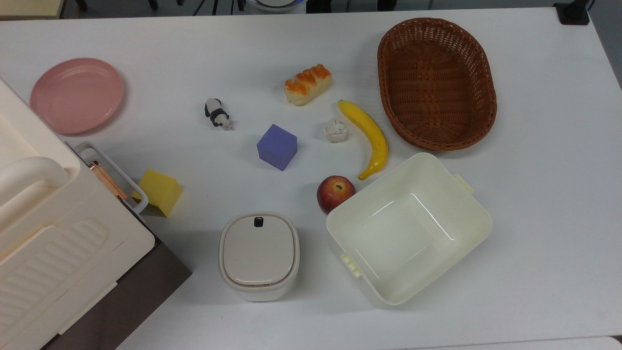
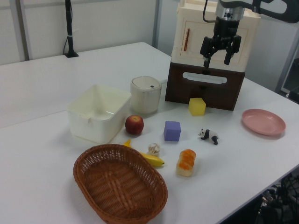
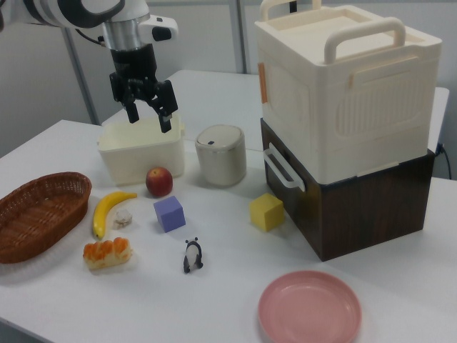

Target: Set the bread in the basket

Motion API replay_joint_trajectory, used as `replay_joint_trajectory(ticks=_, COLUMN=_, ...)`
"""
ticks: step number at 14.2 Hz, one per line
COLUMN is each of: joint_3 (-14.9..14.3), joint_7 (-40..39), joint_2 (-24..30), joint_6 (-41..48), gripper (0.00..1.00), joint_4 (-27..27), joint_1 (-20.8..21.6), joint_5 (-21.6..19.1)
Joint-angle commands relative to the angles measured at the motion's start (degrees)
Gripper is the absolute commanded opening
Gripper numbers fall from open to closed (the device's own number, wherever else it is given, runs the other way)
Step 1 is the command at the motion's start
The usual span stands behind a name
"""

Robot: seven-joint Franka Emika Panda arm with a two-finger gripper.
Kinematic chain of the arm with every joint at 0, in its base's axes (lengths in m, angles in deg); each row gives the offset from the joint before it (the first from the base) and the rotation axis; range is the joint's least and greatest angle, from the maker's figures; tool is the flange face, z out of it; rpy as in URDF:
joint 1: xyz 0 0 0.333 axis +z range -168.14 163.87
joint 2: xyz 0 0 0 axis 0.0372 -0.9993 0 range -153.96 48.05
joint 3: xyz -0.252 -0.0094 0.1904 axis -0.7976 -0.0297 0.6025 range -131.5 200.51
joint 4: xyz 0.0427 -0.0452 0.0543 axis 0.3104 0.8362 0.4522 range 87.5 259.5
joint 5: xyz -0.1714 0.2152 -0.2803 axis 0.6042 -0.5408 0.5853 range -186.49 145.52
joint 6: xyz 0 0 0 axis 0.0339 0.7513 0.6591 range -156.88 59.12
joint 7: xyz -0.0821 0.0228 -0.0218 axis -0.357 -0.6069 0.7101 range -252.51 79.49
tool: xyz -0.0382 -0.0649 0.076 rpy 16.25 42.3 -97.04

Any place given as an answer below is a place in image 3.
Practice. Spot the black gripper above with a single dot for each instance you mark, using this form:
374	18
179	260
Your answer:
134	64

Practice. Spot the orange glazed toy bread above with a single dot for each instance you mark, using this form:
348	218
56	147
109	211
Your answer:
107	254

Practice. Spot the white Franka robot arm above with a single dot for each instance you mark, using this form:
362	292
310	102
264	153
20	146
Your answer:
53	10

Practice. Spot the brown wicker basket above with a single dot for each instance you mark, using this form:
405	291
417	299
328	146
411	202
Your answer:
37	214

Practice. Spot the cream plastic open bin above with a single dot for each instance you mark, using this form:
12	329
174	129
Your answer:
143	157

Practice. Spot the red toy apple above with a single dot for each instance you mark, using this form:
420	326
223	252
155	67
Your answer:
159	182

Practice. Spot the cream mini trash can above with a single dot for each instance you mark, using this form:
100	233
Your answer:
221	157

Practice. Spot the purple foam cube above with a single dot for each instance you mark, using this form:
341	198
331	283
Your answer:
169	214

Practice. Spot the yellow toy banana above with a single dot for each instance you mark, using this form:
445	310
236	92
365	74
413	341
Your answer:
105	211

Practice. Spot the small white crumpled object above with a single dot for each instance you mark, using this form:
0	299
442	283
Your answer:
122	218

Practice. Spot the small panda figurine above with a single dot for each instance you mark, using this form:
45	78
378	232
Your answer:
193	257

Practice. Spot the yellow foam cube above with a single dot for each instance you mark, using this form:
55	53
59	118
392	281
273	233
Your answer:
266	212

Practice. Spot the black pole behind box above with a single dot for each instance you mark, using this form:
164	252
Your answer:
292	5

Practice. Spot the dark wood drawer box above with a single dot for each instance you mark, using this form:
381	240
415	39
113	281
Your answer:
357	214

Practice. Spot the pink plastic plate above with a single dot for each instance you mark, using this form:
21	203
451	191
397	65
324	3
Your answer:
308	311

